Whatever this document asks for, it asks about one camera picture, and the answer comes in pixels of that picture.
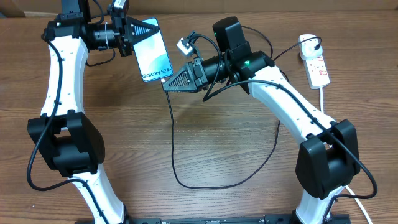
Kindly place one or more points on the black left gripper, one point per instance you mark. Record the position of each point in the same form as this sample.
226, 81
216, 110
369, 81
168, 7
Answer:
134, 25

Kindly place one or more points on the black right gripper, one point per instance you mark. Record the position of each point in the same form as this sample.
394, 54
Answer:
191, 71

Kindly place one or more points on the black smartphone blue screen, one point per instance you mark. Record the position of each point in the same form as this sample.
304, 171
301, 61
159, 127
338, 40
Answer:
152, 58

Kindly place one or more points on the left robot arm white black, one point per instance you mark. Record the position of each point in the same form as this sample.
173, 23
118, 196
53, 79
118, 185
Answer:
63, 135

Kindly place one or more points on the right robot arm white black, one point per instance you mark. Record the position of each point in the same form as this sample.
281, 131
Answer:
328, 157

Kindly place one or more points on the white charger plug adapter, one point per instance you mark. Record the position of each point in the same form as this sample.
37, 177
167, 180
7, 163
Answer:
310, 46

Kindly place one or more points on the white power strip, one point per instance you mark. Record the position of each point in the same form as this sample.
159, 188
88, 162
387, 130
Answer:
317, 73

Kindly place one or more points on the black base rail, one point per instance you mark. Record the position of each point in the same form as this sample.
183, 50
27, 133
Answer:
217, 221

